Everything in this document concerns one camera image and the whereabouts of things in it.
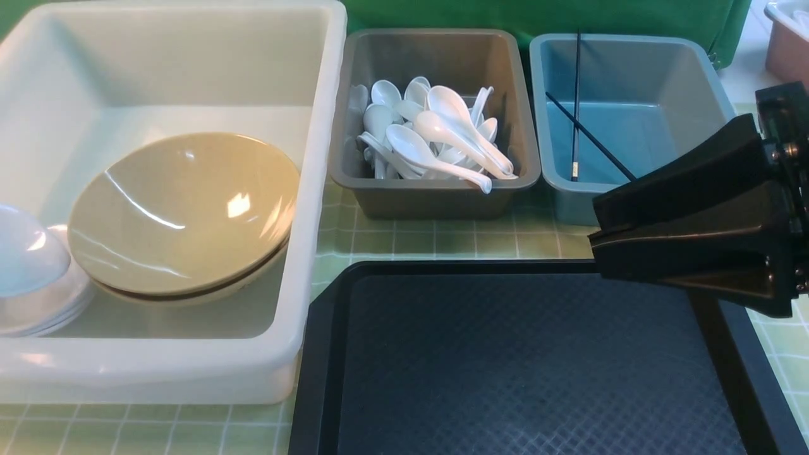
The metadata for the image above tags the grey plastic bin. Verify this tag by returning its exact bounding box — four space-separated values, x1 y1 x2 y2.
329 28 541 220

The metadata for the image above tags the white soup spoon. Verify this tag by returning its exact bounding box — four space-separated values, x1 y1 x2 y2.
413 111 517 179

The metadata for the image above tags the black serving tray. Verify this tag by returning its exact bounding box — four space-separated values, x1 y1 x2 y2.
288 261 807 454

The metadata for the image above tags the white spoon of pile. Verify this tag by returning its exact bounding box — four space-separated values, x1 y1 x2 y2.
427 86 516 179
386 124 493 194

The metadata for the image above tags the white spoon top of pile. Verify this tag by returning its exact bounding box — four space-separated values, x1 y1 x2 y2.
427 86 516 179

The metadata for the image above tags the tan noodle bowl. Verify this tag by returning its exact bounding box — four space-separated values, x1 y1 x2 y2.
67 132 301 301

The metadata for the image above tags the large white plastic tub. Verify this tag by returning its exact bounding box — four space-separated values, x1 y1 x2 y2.
2 1 346 405

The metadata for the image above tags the green checkered tablecloth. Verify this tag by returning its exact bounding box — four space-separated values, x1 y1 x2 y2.
0 101 809 455

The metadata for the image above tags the white square dish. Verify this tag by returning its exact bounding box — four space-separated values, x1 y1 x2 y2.
1 205 71 298
1 224 94 334

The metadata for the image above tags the tan bowl in tub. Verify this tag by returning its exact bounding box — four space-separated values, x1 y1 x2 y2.
90 238 289 307

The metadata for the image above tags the blue-grey plastic bin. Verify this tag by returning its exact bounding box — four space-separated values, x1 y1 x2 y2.
530 33 736 226

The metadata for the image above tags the pink bin with white rim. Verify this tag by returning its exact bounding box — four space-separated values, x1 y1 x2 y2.
765 1 808 88

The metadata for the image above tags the white spoon front of pile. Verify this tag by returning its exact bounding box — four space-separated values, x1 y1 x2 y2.
386 124 493 194

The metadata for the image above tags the white dish in tub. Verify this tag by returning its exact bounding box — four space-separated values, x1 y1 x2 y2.
1 289 95 339

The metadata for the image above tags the black chopstick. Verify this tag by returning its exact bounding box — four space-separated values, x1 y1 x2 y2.
571 30 581 181
544 92 636 182

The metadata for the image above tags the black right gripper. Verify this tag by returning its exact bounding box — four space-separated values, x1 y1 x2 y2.
589 81 807 318

